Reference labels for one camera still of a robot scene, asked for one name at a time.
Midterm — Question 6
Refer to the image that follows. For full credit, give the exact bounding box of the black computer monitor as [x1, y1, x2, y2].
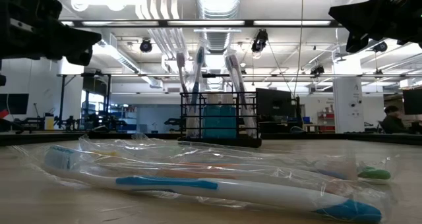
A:
[257, 87, 293, 117]
[402, 88, 422, 116]

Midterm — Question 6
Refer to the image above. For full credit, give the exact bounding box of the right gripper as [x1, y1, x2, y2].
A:
[328, 0, 422, 53]

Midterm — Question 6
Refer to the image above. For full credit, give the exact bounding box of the black ceiling spotlight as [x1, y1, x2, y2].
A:
[250, 28, 270, 53]
[373, 41, 389, 53]
[139, 38, 154, 54]
[309, 65, 326, 77]

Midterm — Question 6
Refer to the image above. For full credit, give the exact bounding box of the black wire basket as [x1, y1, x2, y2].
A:
[177, 91, 263, 149]

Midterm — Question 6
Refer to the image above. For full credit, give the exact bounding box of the white building column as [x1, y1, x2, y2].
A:
[332, 76, 366, 134]

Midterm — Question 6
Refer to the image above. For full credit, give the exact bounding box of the person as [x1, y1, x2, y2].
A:
[377, 105, 406, 134]

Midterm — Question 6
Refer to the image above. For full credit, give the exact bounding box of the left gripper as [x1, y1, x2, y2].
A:
[15, 0, 102, 67]

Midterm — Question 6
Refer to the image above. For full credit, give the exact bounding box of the black neighbouring station frame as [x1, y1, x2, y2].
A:
[57, 72, 422, 131]

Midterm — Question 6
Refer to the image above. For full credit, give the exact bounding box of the dark wall screen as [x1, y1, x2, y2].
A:
[0, 93, 30, 115]

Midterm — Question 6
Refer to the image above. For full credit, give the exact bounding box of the red parts shelving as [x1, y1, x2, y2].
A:
[316, 111, 336, 132]

